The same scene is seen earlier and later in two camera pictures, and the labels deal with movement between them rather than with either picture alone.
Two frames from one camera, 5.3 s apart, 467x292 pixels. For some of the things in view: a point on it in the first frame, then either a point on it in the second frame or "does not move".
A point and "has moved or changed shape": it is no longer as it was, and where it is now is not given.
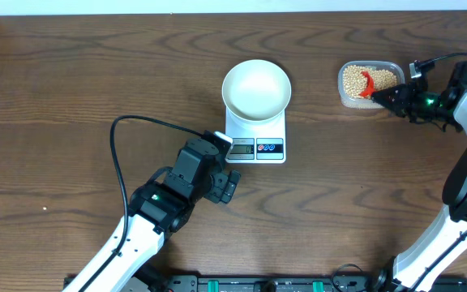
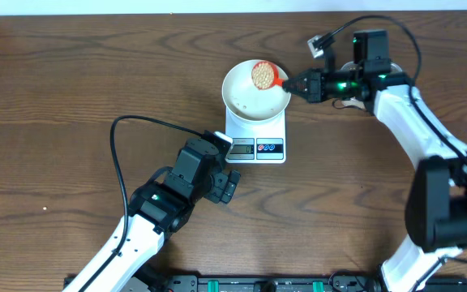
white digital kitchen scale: [263, 142] does not move
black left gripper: [224, 186] does not move
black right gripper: [401, 92] → [315, 91]
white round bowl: [256, 90] does not move
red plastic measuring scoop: [370, 86] has moved or changed shape
